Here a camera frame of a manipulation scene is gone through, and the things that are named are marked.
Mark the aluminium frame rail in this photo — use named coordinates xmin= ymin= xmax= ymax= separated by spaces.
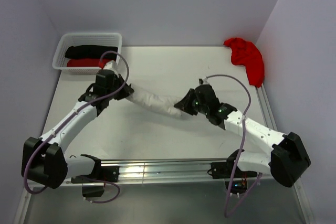
xmin=13 ymin=85 xmax=316 ymax=223

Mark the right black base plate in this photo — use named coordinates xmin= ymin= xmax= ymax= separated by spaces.
xmin=207 ymin=161 xmax=258 ymax=179

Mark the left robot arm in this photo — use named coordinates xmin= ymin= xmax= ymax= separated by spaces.
xmin=22 ymin=70 xmax=134 ymax=191

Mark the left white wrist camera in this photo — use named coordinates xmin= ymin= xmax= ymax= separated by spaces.
xmin=99 ymin=60 xmax=118 ymax=72

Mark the crumpled red t shirt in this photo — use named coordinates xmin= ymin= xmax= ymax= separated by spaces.
xmin=223 ymin=38 xmax=265 ymax=88

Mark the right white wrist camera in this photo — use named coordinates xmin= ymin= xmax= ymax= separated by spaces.
xmin=198 ymin=78 xmax=208 ymax=85

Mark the rolled black t shirt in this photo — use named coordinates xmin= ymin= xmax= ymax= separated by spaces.
xmin=65 ymin=45 xmax=118 ymax=59

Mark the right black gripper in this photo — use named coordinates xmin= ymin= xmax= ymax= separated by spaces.
xmin=175 ymin=89 xmax=209 ymax=116

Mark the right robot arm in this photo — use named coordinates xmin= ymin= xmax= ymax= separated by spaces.
xmin=174 ymin=84 xmax=311 ymax=187

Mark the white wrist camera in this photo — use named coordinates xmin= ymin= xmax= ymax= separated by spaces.
xmin=99 ymin=60 xmax=118 ymax=72
xmin=198 ymin=78 xmax=208 ymax=85

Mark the white and green t shirt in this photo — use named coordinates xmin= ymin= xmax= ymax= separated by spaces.
xmin=126 ymin=84 xmax=182 ymax=118

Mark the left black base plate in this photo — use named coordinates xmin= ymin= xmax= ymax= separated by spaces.
xmin=71 ymin=166 xmax=119 ymax=184

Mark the rolled red t shirt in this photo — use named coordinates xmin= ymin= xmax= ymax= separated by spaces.
xmin=67 ymin=58 xmax=106 ymax=68

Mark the white plastic basket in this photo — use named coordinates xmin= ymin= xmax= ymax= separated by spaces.
xmin=52 ymin=32 xmax=122 ymax=74

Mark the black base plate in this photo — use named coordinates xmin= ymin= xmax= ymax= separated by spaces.
xmin=71 ymin=166 xmax=119 ymax=184
xmin=207 ymin=161 xmax=258 ymax=179

